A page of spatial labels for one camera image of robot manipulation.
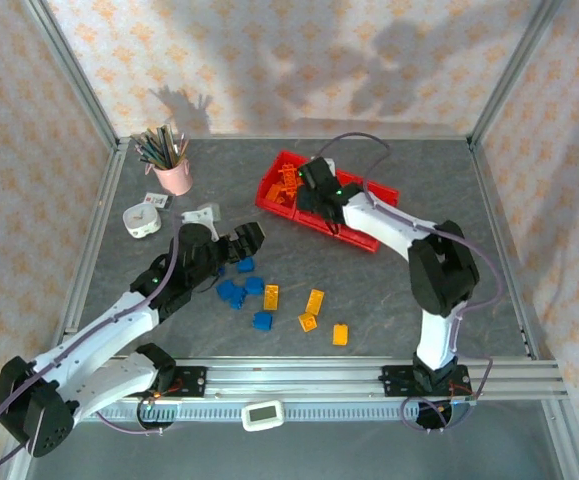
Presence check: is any orange lattice lego piece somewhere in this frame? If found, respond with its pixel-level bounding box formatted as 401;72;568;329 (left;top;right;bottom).
276;162;304;199

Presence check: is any long yellow-orange lego plate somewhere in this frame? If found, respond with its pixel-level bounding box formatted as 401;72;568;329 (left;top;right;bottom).
304;288;327;316
262;283;282;312

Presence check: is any red three-compartment bin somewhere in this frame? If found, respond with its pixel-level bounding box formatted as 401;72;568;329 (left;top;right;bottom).
254;150;401;255

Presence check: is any pink metal cup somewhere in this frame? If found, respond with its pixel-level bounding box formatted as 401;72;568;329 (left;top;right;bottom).
150;153;195;197

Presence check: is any colored pencils bundle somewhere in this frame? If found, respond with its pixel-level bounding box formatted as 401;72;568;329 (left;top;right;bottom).
130;125;191;170

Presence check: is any white digital timer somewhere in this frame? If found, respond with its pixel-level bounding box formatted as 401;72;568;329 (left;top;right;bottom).
240;399;287;433

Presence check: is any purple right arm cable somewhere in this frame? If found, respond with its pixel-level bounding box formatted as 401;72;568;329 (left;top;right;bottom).
318;130;503;434

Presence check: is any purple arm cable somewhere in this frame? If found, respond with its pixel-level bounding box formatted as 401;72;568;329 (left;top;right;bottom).
0;214;183;480
318;130;503;434

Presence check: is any aluminium side rail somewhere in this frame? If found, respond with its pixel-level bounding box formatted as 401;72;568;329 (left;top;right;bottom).
467;138;541;362
57;142;133;344

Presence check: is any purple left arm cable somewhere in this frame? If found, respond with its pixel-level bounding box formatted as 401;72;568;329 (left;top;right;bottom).
0;214;183;480

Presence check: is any aluminium front rail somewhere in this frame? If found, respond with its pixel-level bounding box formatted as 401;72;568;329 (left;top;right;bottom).
68;356;569;402

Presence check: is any slotted grey cable duct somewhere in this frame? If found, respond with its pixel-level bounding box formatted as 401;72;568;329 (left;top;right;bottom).
74;398;476;422

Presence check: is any aluminium frame post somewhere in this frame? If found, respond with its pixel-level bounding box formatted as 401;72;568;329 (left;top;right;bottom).
467;0;568;149
21;0;123;149

